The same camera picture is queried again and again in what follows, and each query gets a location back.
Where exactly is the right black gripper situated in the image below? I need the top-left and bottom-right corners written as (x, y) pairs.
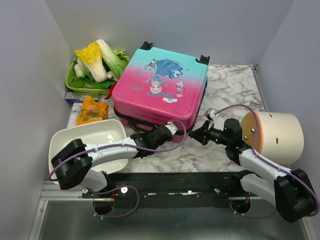
top-left (188, 120), bottom-right (231, 147)

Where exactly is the purple white box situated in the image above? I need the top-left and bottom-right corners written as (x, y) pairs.
top-left (64, 92), bottom-right (102, 104)

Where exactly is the pink and teal kids suitcase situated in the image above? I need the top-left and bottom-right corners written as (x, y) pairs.
top-left (111, 41), bottom-right (210, 142)

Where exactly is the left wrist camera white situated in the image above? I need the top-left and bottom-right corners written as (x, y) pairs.
top-left (165, 121), bottom-right (178, 135)

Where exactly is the white rectangular plastic tub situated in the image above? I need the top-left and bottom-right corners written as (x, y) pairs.
top-left (48, 119), bottom-right (134, 192)

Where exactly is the white mushroom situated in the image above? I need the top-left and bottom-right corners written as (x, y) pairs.
top-left (107, 71), bottom-right (116, 80)

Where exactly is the orange snack bag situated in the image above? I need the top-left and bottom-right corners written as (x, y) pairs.
top-left (76, 96), bottom-right (109, 126)

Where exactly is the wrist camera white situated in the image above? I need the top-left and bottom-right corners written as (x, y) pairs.
top-left (165, 121), bottom-right (178, 135)
top-left (204, 108), bottom-right (219, 122)

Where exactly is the cream cylindrical bucket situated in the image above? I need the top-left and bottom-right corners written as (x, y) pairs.
top-left (240, 111), bottom-right (304, 166)

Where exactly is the yellow napa cabbage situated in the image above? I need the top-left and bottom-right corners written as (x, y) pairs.
top-left (74, 41), bottom-right (107, 83)

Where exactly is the white green bok choy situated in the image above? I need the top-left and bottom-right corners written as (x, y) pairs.
top-left (96, 39), bottom-right (131, 79)

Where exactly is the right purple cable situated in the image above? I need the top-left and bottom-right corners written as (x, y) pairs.
top-left (212, 104), bottom-right (320, 220)

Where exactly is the aluminium frame rail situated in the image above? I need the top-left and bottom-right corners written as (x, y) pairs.
top-left (28, 181), bottom-right (112, 240)

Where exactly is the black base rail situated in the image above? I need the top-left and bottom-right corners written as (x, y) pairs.
top-left (82, 171), bottom-right (276, 210)

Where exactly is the green vegetable tray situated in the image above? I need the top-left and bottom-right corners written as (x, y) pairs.
top-left (65, 57), bottom-right (116, 95)

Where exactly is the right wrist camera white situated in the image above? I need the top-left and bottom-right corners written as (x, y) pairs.
top-left (204, 108), bottom-right (219, 122)

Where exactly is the red chili pepper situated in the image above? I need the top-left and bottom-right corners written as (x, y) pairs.
top-left (104, 83), bottom-right (117, 100)

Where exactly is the purple cable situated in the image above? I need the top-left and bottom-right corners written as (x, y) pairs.
top-left (212, 104), bottom-right (320, 220)
top-left (47, 119), bottom-right (188, 220)

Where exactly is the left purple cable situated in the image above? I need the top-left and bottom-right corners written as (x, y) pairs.
top-left (47, 119), bottom-right (188, 220)

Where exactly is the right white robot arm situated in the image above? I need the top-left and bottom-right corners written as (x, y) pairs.
top-left (189, 118), bottom-right (320, 223)

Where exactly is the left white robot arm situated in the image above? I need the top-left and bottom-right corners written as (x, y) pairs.
top-left (51, 122), bottom-right (178, 198)

